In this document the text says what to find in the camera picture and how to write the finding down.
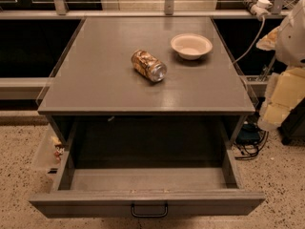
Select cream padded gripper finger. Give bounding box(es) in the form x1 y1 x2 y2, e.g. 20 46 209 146
256 27 278 51
257 68 305 132

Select grey drawer cabinet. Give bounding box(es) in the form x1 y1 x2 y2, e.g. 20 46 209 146
39 17 254 169

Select white paper bowl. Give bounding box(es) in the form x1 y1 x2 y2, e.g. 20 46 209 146
171 33 213 60

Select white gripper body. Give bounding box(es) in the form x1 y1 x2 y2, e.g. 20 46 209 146
275 0 305 67

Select small snack packet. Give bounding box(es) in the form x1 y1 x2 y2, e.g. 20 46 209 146
51 136 65 161

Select black drawer handle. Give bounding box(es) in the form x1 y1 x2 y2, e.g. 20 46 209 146
131 204 168 219

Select white power strip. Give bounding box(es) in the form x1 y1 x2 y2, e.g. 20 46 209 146
240 0 269 18

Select open grey top drawer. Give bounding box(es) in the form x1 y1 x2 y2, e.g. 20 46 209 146
30 118 265 218

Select black cables on floor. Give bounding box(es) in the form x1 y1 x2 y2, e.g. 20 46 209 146
234 121 270 161

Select orange soda can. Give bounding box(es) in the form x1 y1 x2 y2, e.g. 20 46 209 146
132 50 167 83

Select clear plastic side bin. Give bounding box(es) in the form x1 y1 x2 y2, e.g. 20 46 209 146
31 126 61 173

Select white power cable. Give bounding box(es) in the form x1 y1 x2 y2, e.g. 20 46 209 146
232 14 266 65

